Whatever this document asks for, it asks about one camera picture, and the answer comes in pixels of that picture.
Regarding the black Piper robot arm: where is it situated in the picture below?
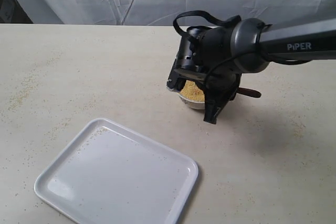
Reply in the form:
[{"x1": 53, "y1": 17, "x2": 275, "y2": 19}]
[{"x1": 166, "y1": 17, "x2": 335, "y2": 92}]

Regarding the white rectangular plastic tray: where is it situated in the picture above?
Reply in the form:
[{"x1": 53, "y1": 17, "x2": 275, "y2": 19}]
[{"x1": 34, "y1": 118, "x2": 198, "y2": 223}]

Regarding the white bowl of yellow grain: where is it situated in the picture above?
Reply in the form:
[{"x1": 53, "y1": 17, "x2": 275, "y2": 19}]
[{"x1": 178, "y1": 81, "x2": 205, "y2": 110}]

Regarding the dark red wooden spoon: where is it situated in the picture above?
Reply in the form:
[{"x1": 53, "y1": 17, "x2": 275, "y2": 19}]
[{"x1": 237, "y1": 87, "x2": 261, "y2": 98}]

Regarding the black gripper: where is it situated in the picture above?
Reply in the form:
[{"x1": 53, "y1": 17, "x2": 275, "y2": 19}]
[{"x1": 166, "y1": 26, "x2": 210, "y2": 92}]

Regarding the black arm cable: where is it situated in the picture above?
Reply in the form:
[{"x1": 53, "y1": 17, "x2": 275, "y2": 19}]
[{"x1": 172, "y1": 10, "x2": 313, "y2": 91}]

